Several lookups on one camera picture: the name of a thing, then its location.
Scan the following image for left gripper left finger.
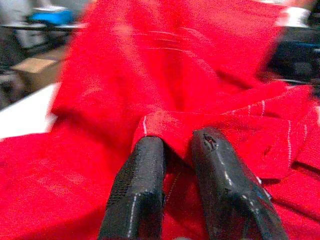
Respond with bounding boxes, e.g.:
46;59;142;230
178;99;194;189
98;136;167;240

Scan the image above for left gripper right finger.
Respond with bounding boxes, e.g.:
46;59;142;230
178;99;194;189
191;126;290;240

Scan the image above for red polo shirt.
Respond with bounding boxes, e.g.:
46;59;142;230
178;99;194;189
0;0;320;240

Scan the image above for plain cardboard box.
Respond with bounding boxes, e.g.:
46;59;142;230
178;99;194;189
11;57;62;85

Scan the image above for blue plastic container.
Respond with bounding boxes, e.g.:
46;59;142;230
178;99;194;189
27;9;73;25

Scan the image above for white table black frame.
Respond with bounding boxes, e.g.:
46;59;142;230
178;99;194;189
0;83;61;141

